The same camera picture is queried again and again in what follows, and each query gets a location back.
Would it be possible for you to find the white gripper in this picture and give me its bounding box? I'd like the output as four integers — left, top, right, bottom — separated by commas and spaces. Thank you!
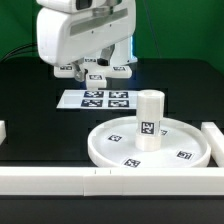
36, 0, 136, 82

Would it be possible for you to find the white cross-shaped table base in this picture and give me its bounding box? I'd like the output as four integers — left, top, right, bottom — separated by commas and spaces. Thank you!
54, 58, 132, 90

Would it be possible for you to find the white round table top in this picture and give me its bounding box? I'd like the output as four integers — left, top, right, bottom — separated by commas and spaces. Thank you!
87, 116, 211, 168

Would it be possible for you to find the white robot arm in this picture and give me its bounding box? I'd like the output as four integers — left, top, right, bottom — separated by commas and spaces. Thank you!
36, 0, 136, 82

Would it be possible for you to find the white marker sheet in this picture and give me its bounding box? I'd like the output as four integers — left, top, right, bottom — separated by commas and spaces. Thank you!
57, 90, 138, 110

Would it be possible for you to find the white left fence bar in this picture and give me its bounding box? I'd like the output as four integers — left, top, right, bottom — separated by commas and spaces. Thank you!
0, 120, 6, 145

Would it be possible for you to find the white fence bar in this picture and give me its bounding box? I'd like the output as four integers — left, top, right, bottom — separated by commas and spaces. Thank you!
201, 122, 224, 168
0, 167, 224, 196
0, 120, 6, 145

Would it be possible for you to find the white front fence bar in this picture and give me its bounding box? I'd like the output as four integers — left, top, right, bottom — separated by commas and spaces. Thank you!
0, 167, 224, 196

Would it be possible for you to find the white right fence bar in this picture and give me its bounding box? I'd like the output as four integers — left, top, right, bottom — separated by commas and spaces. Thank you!
201, 122, 224, 168

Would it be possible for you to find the black cable with connector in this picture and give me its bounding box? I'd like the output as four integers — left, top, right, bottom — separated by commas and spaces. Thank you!
0, 43, 39, 63

